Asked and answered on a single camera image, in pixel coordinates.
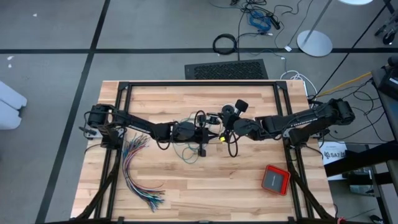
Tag black left camera cable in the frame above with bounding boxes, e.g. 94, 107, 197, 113
194, 110, 208, 128

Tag yellow cable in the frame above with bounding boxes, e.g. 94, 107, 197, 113
316, 72, 373, 98

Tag dark metal table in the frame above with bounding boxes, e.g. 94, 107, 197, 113
323, 68, 398, 224

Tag red tray with grey insert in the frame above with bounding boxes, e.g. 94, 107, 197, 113
261, 164, 292, 197

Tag black power cable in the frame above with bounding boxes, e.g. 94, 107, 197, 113
236, 9, 249, 62

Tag white printed paper sign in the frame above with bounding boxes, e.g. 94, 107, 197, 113
319, 141, 348, 166

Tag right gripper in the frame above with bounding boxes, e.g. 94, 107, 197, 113
219, 99, 261, 139

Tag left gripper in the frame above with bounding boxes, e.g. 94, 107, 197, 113
169, 116, 224, 158

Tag black right camera cable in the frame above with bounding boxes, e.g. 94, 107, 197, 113
227, 130, 239, 158

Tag grey round stand base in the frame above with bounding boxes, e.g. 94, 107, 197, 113
296, 29, 333, 58

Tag white cable loops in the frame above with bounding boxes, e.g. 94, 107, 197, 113
279, 70, 318, 97

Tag black power adapter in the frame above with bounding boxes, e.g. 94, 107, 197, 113
269, 15, 282, 30

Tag coiled black cable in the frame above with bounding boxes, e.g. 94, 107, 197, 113
212, 33, 239, 56

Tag multicoloured wire bundle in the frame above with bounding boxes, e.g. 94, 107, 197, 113
121, 133, 166, 213

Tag black wheeled chair base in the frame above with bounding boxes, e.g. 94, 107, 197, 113
374, 12, 398, 45

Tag black camera cable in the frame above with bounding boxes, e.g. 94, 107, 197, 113
194, 110, 208, 128
227, 130, 239, 158

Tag blue cable coil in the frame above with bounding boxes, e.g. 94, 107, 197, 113
248, 11, 273, 32

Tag grey stand pole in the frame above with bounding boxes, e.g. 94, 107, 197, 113
303, 0, 333, 44

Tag white round lamp head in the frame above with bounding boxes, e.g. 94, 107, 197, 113
338, 0, 374, 6

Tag thin black pole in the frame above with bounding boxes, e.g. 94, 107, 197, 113
314, 2, 389, 91

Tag black electronic device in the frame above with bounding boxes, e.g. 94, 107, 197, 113
377, 55, 398, 101

